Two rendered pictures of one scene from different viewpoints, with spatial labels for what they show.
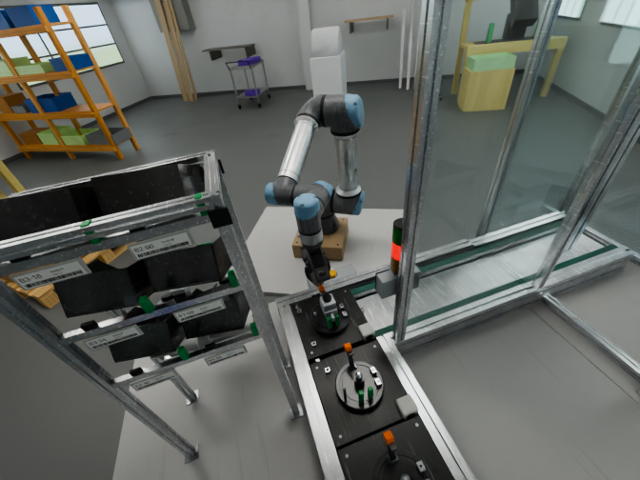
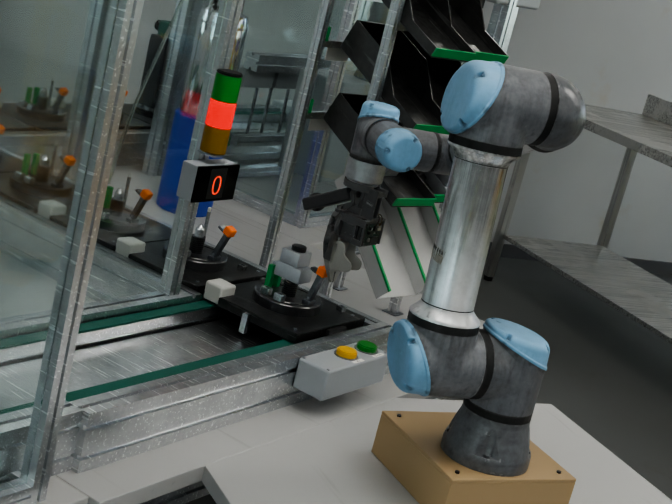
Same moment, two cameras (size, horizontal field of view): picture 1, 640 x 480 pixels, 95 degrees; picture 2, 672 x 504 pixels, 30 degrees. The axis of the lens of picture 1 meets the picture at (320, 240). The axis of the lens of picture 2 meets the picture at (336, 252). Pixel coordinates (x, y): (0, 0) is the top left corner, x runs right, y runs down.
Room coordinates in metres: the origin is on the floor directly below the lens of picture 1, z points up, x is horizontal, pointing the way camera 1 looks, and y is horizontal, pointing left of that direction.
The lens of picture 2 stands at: (2.41, -1.65, 1.76)
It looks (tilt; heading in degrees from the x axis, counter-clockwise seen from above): 15 degrees down; 135
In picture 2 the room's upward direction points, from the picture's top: 14 degrees clockwise
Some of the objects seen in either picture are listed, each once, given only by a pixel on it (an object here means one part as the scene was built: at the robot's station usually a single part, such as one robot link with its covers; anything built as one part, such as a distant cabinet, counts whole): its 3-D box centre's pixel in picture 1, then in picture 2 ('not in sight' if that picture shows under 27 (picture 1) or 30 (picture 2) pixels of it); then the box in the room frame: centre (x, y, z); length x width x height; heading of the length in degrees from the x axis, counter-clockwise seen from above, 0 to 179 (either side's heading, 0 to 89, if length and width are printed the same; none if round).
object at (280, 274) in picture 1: (324, 246); (454, 492); (1.19, -0.02, 0.84); 0.90 x 0.70 x 0.03; 74
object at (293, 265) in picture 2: (329, 306); (291, 260); (0.63, 0.00, 1.06); 0.08 x 0.04 x 0.07; 14
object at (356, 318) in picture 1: (330, 320); (285, 307); (0.64, 0.00, 0.96); 0.24 x 0.24 x 0.02; 14
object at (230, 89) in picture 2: (402, 232); (226, 87); (0.57, -0.21, 1.39); 0.05 x 0.05 x 0.05
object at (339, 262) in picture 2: not in sight; (339, 263); (0.75, 0.01, 1.10); 0.06 x 0.03 x 0.09; 14
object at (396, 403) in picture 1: (359, 380); (197, 241); (0.39, -0.06, 1.01); 0.24 x 0.24 x 0.13; 14
